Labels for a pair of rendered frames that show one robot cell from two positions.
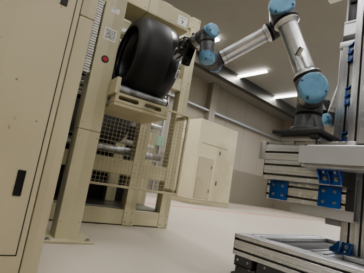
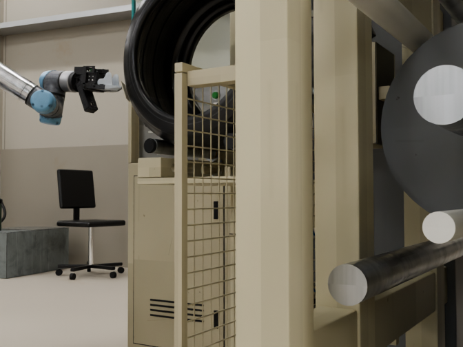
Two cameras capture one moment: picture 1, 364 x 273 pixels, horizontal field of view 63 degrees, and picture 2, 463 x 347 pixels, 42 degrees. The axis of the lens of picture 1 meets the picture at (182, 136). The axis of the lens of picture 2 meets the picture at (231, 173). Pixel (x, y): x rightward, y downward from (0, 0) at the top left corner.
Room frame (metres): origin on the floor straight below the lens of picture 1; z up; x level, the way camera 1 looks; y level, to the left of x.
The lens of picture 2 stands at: (3.59, -0.46, 0.75)
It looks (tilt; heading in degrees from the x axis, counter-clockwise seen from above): 2 degrees up; 153
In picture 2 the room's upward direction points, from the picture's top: straight up
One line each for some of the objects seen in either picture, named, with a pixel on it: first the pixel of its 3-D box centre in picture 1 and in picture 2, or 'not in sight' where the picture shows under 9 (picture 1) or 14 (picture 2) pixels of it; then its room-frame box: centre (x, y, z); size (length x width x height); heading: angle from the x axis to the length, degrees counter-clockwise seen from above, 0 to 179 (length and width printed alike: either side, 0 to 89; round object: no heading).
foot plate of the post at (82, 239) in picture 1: (63, 235); not in sight; (1.76, 0.57, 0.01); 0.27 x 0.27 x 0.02; 32
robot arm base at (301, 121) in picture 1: (307, 124); not in sight; (1.34, -0.57, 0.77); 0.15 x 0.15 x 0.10
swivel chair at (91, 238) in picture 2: not in sight; (89, 222); (-2.14, 0.95, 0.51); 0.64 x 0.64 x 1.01
